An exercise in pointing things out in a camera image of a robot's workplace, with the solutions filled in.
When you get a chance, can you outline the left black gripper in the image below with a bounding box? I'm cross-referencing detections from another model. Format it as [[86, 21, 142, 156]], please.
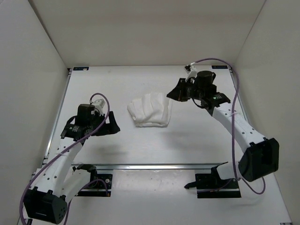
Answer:
[[90, 109, 121, 134]]

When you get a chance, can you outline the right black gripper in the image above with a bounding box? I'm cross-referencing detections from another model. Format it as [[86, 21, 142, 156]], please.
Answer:
[[166, 79, 203, 103]]

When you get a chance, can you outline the white pleated skirt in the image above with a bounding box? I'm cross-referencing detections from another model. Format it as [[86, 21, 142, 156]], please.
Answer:
[[127, 92, 173, 128]]

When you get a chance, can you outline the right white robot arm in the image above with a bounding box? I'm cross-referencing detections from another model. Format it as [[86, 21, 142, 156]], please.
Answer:
[[166, 70, 279, 188]]

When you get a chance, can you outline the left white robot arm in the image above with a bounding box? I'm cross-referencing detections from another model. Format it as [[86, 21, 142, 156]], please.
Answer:
[[21, 104, 120, 225]]

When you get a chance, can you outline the right blue corner label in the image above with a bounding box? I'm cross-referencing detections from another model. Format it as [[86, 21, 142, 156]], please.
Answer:
[[211, 65, 228, 69]]

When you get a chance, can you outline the blue corner label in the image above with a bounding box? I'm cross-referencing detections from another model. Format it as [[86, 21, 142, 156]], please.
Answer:
[[211, 65, 228, 69], [73, 67, 89, 71]]

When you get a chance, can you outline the left blue corner label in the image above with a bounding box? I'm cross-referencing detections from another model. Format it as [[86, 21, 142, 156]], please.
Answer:
[[73, 67, 89, 71]]

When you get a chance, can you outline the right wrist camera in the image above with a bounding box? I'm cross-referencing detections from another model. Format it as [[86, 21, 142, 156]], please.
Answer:
[[184, 64, 198, 82]]

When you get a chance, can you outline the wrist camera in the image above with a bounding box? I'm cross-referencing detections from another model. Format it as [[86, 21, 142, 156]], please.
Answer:
[[184, 64, 198, 82], [90, 99, 105, 115]]

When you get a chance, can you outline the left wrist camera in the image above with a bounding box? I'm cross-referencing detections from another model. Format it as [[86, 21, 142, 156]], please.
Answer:
[[90, 99, 105, 115]]

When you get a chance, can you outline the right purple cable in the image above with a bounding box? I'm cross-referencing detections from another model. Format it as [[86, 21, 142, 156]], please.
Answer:
[[191, 57, 267, 195]]

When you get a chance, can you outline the purple cable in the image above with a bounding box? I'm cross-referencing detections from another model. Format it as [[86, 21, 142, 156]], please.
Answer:
[[191, 57, 267, 195], [19, 93, 111, 225]]

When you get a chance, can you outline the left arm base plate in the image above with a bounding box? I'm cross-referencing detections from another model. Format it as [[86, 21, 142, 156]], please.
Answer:
[[77, 170, 113, 197]]

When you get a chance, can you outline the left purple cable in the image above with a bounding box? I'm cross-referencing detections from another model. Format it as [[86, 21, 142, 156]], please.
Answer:
[[19, 93, 111, 225]]

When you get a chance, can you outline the aluminium front rail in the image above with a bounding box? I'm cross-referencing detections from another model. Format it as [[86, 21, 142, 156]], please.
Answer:
[[93, 164, 221, 171]]

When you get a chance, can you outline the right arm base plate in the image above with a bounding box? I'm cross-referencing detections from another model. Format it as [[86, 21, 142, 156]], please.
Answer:
[[184, 173, 241, 199]]

